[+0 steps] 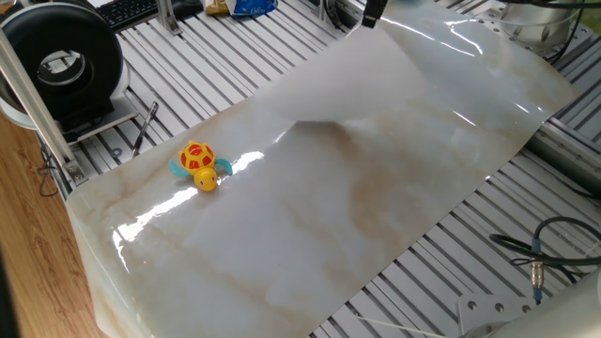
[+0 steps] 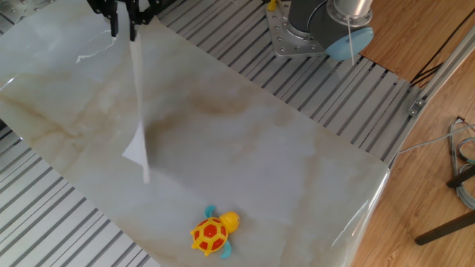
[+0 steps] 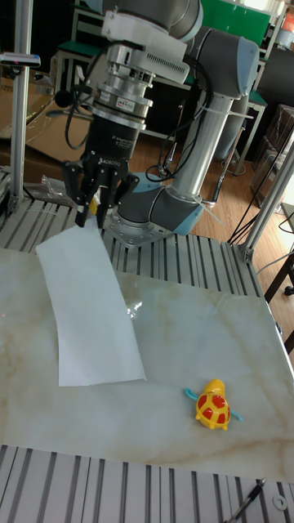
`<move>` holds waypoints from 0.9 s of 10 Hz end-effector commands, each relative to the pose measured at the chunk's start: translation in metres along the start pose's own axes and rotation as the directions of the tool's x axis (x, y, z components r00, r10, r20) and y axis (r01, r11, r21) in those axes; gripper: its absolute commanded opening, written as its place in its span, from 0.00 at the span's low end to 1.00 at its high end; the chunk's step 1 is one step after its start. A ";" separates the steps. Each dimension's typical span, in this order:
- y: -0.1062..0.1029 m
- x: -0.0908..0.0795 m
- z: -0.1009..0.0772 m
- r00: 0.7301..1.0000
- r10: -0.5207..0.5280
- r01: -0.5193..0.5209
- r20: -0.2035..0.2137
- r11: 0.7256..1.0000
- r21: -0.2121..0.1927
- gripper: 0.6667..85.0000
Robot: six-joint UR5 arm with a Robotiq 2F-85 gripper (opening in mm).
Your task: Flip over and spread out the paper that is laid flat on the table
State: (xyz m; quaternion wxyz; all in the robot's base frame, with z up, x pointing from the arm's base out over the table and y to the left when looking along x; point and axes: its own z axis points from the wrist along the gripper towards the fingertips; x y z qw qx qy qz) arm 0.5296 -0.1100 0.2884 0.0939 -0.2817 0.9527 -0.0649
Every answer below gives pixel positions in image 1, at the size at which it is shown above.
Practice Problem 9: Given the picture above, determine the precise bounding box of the blue snack bag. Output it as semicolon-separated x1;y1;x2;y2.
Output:
224;0;279;18

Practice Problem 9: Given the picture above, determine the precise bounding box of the silver cylinder mount with plate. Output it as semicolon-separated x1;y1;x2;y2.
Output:
471;0;588;55

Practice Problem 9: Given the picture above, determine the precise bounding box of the aluminium frame strut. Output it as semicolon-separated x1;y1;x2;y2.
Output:
0;27;89;187

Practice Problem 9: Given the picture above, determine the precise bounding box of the yellow snack bag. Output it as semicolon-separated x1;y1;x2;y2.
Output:
202;0;232;16

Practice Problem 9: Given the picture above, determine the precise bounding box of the black pen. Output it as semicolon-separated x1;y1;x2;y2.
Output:
131;100;160;159

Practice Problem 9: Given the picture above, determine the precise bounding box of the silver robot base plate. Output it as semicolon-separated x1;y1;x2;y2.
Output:
457;293;536;337

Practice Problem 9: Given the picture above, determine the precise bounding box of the white zip tie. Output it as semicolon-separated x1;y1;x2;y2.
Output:
354;314;452;338

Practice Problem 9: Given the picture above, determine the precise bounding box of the glossy marble pattern mat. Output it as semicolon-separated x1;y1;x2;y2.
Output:
65;0;583;338

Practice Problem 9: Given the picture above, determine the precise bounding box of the yellow turtle bath toy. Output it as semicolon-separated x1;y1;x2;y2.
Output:
168;140;234;192

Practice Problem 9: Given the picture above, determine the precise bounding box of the black computer mouse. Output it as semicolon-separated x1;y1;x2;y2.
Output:
171;0;206;21

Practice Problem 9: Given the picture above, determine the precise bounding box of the thin black floor cable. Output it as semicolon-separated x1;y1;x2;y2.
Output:
36;143;61;198

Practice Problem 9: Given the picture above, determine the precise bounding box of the white paper sheet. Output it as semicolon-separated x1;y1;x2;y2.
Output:
255;23;422;126

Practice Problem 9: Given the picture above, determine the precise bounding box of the white fan base plate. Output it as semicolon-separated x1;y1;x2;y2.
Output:
0;91;141;145

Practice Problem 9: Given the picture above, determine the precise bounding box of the aluminium side rail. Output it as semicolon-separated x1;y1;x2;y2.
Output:
524;116;601;198

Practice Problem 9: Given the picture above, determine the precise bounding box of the black keyboard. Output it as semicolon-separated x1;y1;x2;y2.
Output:
95;0;161;33

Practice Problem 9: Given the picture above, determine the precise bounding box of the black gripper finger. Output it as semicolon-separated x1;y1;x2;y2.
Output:
360;0;378;29
374;0;389;28

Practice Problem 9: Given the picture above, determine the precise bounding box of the short aluminium upright profile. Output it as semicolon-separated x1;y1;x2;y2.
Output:
154;0;184;37

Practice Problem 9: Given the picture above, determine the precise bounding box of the black cable with metal connector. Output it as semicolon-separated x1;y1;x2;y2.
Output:
487;215;601;301

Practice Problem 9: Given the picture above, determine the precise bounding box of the metal corner bracket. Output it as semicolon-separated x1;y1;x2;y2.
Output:
64;158;89;187

